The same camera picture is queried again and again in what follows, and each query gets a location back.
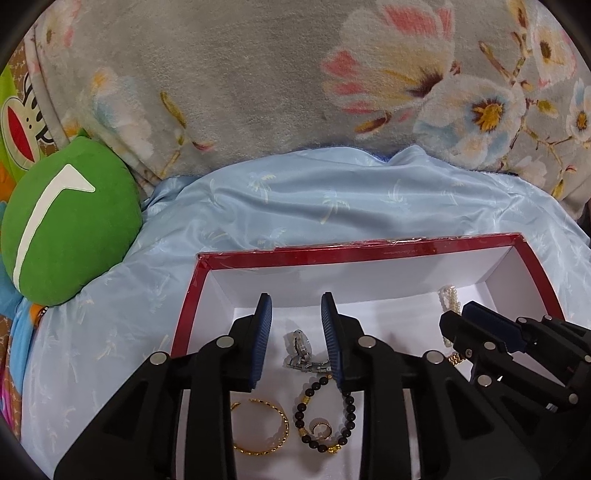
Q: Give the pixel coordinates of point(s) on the grey floral blanket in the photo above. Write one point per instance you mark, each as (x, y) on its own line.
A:
(187, 87)

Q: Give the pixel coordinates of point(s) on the gold wrist watch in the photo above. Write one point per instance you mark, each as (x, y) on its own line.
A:
(455, 359)

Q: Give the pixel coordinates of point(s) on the light blue satin sheet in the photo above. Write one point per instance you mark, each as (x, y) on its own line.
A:
(85, 348)

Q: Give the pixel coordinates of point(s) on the gold chain bangle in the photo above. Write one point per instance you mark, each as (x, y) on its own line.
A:
(263, 427)

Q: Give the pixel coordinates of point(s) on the colourful monkey print cushion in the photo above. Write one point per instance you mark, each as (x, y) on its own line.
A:
(30, 129)

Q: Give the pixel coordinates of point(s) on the green plush pillow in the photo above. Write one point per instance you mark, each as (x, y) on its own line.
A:
(71, 218)

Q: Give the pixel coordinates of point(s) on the silver wrist watch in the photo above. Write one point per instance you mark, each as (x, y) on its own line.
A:
(299, 355)

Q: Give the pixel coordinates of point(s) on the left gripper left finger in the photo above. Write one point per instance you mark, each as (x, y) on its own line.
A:
(171, 418)

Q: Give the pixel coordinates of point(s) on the red open gift box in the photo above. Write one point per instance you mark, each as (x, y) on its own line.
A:
(392, 288)

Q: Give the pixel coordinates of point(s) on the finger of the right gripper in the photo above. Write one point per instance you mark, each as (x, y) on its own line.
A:
(500, 327)
(466, 336)

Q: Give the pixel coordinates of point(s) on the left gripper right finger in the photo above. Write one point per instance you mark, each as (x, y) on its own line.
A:
(425, 399)

